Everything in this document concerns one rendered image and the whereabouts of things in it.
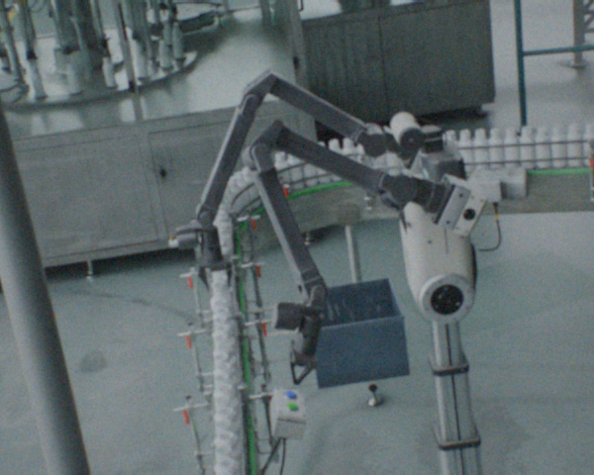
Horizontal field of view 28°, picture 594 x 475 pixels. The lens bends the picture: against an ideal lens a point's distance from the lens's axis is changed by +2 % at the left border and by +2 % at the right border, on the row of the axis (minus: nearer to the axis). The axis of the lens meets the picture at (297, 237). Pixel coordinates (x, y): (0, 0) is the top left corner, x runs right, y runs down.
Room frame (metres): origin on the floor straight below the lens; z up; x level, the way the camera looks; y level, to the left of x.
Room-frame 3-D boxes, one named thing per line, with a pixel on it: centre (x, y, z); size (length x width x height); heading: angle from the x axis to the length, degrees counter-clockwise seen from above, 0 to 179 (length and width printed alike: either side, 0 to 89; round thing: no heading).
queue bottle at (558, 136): (4.48, -1.07, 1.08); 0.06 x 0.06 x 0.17
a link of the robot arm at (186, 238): (3.36, 0.30, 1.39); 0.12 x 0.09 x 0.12; 91
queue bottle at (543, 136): (4.49, -1.02, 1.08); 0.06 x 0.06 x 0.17
